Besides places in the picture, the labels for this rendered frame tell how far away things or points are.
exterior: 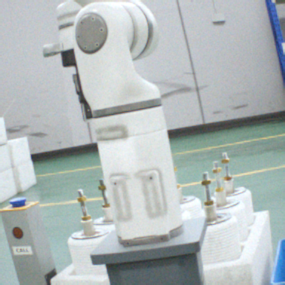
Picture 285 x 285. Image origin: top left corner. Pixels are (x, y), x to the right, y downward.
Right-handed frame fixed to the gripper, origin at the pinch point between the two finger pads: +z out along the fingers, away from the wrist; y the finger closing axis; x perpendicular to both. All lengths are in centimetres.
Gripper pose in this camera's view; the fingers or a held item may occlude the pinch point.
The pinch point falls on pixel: (88, 114)
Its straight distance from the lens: 122.7
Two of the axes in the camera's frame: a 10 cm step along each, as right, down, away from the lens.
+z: 1.8, 9.8, 0.8
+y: -1.3, -0.6, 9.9
